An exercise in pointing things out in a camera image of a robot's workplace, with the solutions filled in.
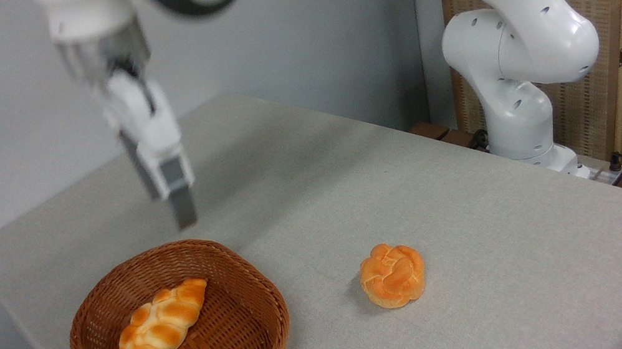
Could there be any brown wicker basket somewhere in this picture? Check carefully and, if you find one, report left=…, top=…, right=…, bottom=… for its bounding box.
left=56, top=225, right=295, bottom=349

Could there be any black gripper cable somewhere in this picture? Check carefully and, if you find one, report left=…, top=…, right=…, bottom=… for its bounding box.
left=110, top=55, right=158, bottom=120

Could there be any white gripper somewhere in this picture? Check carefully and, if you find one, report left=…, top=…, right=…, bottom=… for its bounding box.
left=92, top=60, right=203, bottom=241

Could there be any round braided bread bun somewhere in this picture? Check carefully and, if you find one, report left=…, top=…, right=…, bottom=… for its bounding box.
left=355, top=237, right=431, bottom=313

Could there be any grey tablecloth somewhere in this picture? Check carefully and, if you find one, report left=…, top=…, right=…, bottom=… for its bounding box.
left=0, top=28, right=622, bottom=349

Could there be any long braided bread loaf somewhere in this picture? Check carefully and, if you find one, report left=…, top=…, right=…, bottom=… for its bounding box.
left=95, top=276, right=219, bottom=349

